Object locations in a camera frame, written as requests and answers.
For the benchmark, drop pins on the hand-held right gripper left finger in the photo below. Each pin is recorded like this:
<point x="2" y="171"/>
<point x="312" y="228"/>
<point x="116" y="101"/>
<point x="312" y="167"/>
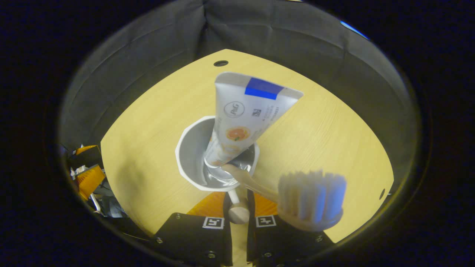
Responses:
<point x="193" y="237"/>

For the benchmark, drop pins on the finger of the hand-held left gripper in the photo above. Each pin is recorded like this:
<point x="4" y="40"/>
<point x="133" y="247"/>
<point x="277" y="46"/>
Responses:
<point x="85" y="157"/>
<point x="89" y="180"/>

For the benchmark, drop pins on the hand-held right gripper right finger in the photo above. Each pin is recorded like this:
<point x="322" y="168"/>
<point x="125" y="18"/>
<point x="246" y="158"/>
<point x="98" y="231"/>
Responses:
<point x="282" y="244"/>

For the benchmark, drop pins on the beige toothbrush with white bristles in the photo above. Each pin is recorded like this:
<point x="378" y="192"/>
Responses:
<point x="311" y="200"/>

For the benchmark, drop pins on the silver toothpaste tube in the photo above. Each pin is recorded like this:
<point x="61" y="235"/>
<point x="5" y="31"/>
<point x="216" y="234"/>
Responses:
<point x="245" y="118"/>

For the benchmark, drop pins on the light wooden desktop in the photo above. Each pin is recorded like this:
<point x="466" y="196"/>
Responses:
<point x="326" y="141"/>

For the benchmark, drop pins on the black backdrop cloth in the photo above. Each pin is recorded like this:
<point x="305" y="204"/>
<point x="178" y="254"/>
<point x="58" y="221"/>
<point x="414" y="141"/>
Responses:
<point x="148" y="48"/>

